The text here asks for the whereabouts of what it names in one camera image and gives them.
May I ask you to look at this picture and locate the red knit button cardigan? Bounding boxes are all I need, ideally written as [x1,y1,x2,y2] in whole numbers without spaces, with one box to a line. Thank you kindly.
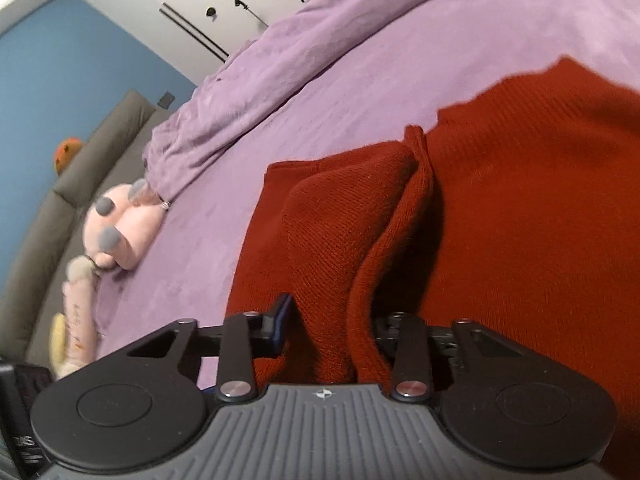
[228,58,639,479]

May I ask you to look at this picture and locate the grey upholstered headboard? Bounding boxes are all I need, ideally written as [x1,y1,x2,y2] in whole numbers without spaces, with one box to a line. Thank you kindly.
[1,90,170,366]

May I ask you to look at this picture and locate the orange plush toy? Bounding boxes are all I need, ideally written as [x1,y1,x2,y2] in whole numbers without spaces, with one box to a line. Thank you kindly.
[53,136,84,176]

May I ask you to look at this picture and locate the purple plush bed sheet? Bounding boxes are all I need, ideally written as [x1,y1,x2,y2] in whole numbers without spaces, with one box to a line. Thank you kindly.
[92,0,640,391]

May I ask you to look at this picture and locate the rolled purple duvet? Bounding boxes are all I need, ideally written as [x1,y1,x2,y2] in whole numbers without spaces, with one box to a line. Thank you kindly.
[143,0,428,202]

